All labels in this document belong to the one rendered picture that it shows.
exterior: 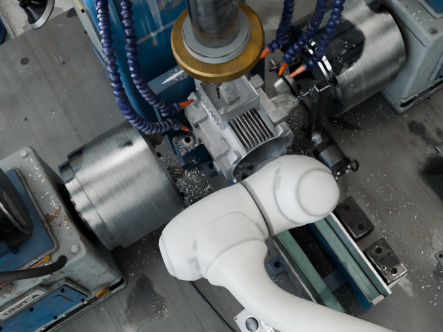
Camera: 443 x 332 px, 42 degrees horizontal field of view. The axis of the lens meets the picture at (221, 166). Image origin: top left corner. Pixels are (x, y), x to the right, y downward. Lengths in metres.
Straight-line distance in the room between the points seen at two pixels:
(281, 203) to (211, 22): 0.35
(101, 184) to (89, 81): 0.61
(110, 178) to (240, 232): 0.45
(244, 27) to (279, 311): 0.54
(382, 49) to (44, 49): 1.02
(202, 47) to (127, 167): 0.31
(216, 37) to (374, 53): 0.44
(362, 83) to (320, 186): 0.55
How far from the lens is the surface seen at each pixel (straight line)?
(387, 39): 1.38
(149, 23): 1.33
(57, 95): 1.78
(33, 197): 1.26
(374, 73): 1.38
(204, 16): 1.01
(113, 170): 1.23
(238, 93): 1.32
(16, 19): 2.53
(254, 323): 1.20
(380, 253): 1.47
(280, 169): 0.89
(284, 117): 1.33
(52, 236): 1.21
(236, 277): 0.85
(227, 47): 1.09
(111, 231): 1.25
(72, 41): 1.87
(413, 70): 1.50
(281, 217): 0.89
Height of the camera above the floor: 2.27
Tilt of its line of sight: 68 degrees down
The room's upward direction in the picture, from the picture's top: 11 degrees counter-clockwise
